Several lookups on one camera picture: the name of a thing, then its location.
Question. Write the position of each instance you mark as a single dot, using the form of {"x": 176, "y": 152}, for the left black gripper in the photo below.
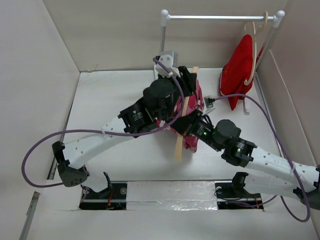
{"x": 187, "y": 79}

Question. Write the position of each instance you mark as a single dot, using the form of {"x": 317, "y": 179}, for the white clothes rack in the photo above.
{"x": 258, "y": 20}

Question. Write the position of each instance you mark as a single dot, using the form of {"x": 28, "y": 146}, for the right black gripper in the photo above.
{"x": 186, "y": 125}

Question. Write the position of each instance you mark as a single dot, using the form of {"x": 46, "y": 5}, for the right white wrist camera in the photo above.
{"x": 209, "y": 104}

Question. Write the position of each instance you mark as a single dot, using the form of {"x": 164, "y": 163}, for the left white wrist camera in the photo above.
{"x": 170, "y": 60}

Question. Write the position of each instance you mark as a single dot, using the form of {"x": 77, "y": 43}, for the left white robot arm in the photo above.
{"x": 132, "y": 122}

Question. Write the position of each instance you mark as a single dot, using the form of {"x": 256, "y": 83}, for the beige wooden hanger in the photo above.
{"x": 180, "y": 139}

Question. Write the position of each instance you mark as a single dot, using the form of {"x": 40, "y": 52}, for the pink camouflage trousers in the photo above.
{"x": 195, "y": 102}

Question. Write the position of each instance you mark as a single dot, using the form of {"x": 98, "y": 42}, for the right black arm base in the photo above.
{"x": 231, "y": 194}

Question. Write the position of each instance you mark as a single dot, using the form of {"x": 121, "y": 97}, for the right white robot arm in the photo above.
{"x": 293, "y": 180}

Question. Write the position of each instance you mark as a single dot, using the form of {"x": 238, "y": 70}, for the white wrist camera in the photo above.
{"x": 209, "y": 104}
{"x": 170, "y": 60}

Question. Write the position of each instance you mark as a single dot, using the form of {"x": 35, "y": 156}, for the beige hanger with red garment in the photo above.
{"x": 254, "y": 34}

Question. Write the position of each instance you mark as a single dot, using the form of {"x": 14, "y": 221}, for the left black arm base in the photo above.
{"x": 113, "y": 198}

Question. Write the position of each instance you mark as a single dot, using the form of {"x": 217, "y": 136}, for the red shorts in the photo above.
{"x": 238, "y": 69}

